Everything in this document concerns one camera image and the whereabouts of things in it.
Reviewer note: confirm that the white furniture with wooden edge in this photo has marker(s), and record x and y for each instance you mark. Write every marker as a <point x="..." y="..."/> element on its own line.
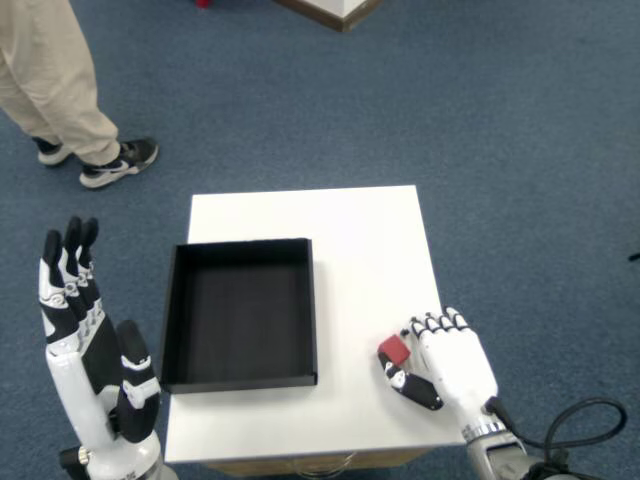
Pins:
<point x="350" y="10"/>

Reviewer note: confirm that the red cube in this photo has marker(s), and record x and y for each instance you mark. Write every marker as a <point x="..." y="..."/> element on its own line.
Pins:
<point x="394" y="349"/>

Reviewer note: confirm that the beige trousers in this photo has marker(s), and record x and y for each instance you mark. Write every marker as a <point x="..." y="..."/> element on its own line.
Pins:
<point x="45" y="75"/>

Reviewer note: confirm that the black white sneaker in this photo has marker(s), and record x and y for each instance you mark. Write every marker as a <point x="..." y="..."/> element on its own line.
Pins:
<point x="49" y="152"/>
<point x="117" y="162"/>

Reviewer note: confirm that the black open box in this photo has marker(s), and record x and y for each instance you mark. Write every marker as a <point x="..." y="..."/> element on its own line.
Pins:
<point x="240" y="320"/>

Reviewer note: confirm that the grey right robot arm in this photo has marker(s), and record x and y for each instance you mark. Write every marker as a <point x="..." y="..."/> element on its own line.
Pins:
<point x="495" y="460"/>

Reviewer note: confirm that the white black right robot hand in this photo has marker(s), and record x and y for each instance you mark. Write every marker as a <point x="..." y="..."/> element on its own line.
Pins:
<point x="455" y="365"/>

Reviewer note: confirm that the small red object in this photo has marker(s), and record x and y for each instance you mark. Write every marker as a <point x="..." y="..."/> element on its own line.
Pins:
<point x="205" y="3"/>

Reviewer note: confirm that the white square table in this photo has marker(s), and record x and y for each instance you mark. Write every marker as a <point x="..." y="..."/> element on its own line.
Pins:
<point x="360" y="240"/>

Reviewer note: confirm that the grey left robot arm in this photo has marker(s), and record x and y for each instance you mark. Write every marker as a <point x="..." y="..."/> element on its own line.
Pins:
<point x="150" y="470"/>

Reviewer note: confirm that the black left wrist plug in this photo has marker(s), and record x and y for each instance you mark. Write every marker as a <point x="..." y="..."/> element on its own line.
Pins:
<point x="72" y="457"/>

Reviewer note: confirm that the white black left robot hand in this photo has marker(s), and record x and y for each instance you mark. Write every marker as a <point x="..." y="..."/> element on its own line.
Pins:
<point x="70" y="380"/>

